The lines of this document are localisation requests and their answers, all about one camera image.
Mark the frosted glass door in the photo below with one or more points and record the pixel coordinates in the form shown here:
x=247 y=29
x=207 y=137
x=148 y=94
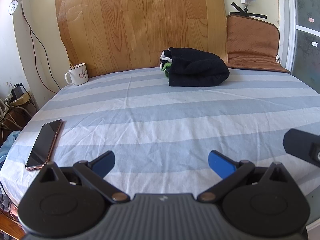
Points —
x=306 y=55

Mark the blue white striped bedsheet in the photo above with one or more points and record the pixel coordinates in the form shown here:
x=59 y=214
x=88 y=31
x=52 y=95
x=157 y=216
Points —
x=162 y=135

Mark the brown mesh cushion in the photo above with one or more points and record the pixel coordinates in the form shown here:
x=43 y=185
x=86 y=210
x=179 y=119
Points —
x=252 y=44

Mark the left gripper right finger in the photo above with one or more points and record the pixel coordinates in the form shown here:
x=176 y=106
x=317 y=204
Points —
x=231 y=172

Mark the green navy white knit sweater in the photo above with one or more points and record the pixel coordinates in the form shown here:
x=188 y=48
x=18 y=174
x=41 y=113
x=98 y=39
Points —
x=188 y=67

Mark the black tape cross on wall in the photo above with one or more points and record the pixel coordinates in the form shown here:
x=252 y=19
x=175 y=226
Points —
x=244 y=12

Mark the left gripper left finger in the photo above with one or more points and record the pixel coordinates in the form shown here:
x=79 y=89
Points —
x=92 y=176

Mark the white enamel mug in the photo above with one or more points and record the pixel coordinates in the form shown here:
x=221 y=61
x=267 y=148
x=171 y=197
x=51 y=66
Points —
x=77 y=76

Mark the wood-pattern headboard panel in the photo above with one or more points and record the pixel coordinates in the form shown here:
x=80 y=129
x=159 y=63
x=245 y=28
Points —
x=116 y=35

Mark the black smartphone rose-gold case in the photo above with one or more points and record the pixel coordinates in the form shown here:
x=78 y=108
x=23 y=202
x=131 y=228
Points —
x=43 y=147

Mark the round white wall sticker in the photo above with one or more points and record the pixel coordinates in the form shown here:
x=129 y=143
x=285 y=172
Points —
x=12 y=7

